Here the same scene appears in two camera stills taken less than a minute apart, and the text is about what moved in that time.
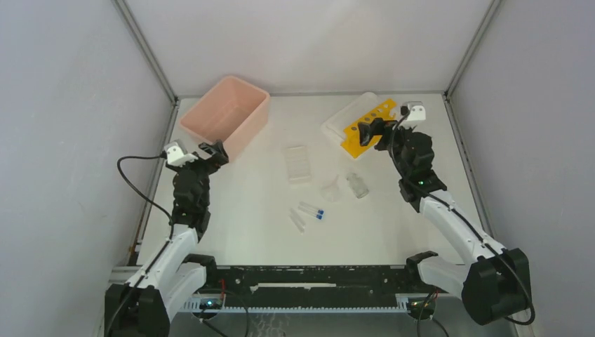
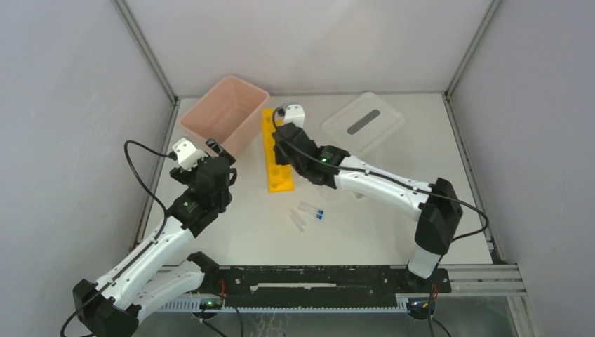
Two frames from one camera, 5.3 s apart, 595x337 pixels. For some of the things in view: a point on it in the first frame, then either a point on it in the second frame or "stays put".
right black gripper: x=379 y=126 → x=281 y=159
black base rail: x=313 y=286 stays put
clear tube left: x=298 y=225 stays put
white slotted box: x=357 y=110 stays put
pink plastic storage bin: x=233 y=111 stays put
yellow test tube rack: x=351 y=138 → x=279 y=176
